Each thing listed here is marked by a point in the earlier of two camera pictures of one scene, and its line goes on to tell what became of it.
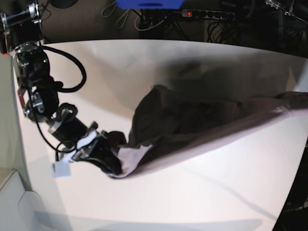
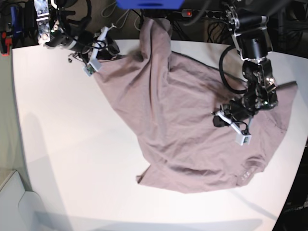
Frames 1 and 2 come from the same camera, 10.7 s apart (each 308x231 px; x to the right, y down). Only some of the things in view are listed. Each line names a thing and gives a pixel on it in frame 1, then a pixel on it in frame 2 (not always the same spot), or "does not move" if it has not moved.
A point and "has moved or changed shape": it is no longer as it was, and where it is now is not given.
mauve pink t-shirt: (173, 121) has moved or changed shape
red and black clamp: (6, 42) does not move
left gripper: (93, 144) → (90, 46)
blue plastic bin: (150, 4) does not move
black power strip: (208, 14) does not move
